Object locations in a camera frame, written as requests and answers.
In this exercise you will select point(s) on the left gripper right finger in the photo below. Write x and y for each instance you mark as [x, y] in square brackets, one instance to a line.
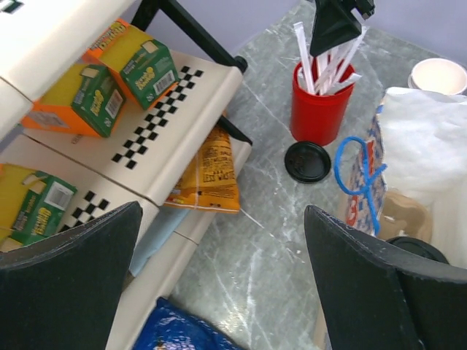
[375, 295]

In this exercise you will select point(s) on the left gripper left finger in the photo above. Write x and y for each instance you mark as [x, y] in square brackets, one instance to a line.
[62, 292]

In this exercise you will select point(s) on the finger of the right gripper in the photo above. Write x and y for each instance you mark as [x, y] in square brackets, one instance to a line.
[334, 24]

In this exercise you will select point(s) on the black coffee cup lid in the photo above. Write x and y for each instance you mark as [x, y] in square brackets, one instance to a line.
[419, 248]

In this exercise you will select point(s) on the brown pulp cup carrier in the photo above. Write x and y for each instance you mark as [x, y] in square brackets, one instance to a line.
[404, 216]

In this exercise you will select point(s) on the paper takeout bag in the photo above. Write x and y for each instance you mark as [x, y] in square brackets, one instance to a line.
[415, 146]

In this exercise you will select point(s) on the white wrapped straws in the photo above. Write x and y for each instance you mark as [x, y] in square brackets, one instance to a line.
[324, 75]

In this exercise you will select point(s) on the green snack box left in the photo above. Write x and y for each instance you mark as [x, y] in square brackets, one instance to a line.
[32, 205]

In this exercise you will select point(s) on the red straw holder cup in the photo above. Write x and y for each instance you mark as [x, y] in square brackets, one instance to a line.
[316, 118]

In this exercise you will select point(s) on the blue chip bag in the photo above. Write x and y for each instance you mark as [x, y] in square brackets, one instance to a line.
[170, 327]

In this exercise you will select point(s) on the orange snack bag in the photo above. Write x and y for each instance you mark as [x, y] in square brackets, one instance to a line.
[209, 182]

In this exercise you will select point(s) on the green yellow snack box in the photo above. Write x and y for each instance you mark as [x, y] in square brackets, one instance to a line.
[141, 65]

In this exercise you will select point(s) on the green snack box right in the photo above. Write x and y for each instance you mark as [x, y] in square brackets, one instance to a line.
[86, 100]

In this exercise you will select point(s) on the cream checkered shelf rack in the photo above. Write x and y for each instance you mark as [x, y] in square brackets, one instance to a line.
[141, 162]

